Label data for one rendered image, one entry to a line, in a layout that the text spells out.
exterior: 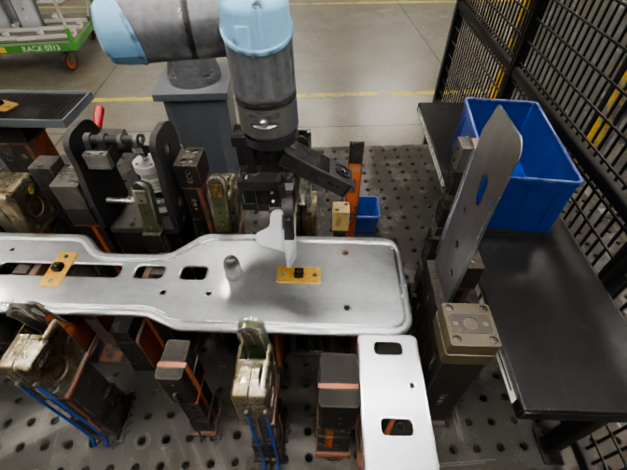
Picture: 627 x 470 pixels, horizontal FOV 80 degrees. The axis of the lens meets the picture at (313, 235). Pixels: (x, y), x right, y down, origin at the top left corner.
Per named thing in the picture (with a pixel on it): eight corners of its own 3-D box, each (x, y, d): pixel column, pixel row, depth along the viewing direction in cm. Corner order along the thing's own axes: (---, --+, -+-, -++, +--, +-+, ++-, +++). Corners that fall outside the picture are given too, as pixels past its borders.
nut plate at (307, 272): (275, 283, 71) (275, 278, 70) (278, 267, 73) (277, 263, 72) (320, 283, 70) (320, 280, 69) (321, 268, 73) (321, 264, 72)
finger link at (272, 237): (259, 267, 59) (257, 207, 57) (297, 267, 58) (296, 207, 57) (255, 271, 56) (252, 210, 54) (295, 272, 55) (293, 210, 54)
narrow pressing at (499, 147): (444, 310, 66) (521, 143, 42) (432, 260, 74) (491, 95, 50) (448, 310, 66) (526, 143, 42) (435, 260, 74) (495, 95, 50)
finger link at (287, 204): (285, 236, 58) (284, 179, 56) (296, 236, 58) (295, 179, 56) (281, 241, 53) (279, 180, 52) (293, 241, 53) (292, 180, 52)
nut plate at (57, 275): (58, 286, 70) (55, 283, 69) (37, 286, 70) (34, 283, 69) (78, 253, 76) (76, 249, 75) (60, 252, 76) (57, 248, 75)
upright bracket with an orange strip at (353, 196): (336, 299, 103) (349, 143, 68) (336, 296, 104) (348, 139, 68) (347, 300, 103) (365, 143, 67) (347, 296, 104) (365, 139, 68)
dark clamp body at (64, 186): (105, 299, 104) (31, 192, 76) (124, 262, 113) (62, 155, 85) (144, 300, 104) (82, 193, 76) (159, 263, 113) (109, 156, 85)
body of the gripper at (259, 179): (251, 183, 61) (237, 114, 52) (303, 182, 60) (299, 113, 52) (243, 214, 56) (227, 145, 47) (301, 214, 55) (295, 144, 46)
